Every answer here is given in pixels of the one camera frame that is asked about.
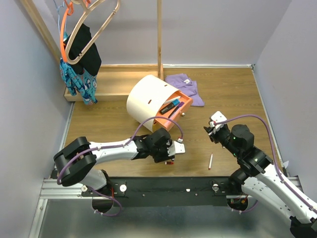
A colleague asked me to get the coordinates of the purple cable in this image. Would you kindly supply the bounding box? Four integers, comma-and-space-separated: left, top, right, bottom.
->
213, 114, 317, 214
56, 116, 184, 217

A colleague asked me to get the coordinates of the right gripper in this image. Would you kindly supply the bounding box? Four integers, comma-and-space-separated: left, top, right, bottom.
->
204, 123, 241, 157

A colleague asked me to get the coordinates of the purple cloth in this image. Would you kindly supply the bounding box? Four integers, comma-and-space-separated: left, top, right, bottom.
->
165, 73, 205, 107

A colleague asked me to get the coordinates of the purple black highlighter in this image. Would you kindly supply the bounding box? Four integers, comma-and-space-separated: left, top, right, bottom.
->
168, 102, 185, 119

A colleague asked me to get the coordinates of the orange clothes hanger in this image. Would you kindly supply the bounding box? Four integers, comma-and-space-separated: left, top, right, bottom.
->
60, 0, 90, 62

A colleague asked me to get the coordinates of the blue patterned garment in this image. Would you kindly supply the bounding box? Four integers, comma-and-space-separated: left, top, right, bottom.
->
59, 25, 101, 105

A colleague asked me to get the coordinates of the wooden rack frame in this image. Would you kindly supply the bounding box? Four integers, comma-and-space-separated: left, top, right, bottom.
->
21, 0, 163, 101

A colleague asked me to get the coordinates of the small red cap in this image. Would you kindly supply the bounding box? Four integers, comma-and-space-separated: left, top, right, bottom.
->
164, 161, 174, 165

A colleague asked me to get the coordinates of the white round drawer organizer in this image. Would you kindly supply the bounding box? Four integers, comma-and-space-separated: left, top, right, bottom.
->
126, 74, 179, 123

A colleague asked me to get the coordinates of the black garment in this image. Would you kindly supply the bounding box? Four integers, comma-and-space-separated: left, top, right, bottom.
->
68, 23, 102, 76

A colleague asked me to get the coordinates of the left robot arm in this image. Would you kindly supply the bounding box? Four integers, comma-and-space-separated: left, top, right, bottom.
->
53, 128, 176, 196

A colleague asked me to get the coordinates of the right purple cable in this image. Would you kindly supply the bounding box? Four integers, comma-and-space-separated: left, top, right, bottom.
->
213, 114, 317, 214

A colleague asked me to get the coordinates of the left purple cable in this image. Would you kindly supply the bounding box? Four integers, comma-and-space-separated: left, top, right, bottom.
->
56, 116, 184, 217

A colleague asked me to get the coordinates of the blue black highlighter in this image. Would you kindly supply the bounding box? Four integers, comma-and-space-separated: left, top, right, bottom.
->
159, 99, 180, 115

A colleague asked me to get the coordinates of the red tipped white pencil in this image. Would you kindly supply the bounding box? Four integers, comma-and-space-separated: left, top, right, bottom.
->
208, 153, 213, 170

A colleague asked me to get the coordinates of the grey white marker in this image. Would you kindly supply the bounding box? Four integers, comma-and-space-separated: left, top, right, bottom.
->
164, 96, 180, 105

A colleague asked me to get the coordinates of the pink highlighter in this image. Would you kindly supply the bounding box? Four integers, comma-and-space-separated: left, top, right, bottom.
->
168, 113, 179, 120

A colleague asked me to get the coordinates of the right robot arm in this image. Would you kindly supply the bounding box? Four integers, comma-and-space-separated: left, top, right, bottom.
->
204, 124, 317, 238

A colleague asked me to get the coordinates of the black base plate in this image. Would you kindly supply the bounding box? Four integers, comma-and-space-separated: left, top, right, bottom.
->
81, 176, 258, 208

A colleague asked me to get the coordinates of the wooden clothes hanger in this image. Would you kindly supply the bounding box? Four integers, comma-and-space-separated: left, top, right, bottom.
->
64, 0, 121, 65

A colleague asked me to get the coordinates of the aluminium rail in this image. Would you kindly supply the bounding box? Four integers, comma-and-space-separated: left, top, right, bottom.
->
39, 176, 305, 199

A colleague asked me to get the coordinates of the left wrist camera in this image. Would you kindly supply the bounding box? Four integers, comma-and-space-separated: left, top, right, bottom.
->
167, 138, 185, 157

